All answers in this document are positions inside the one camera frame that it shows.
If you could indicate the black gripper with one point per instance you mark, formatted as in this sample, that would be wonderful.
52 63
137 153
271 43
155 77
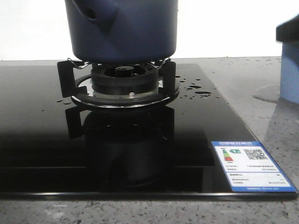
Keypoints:
288 31

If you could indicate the light blue ribbed cup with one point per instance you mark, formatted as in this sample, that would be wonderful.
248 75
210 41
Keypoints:
289 82

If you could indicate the dark blue pot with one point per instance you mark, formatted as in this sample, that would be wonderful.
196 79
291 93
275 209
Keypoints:
122 31

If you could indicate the black pot support grate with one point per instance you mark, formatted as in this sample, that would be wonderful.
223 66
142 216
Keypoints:
81 92

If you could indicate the blue energy label sticker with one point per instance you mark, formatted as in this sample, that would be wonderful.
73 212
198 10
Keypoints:
249 167

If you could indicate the black gas burner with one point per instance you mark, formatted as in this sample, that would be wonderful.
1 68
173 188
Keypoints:
123 79

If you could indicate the black glass gas stove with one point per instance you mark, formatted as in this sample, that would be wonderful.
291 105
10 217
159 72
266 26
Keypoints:
52 149

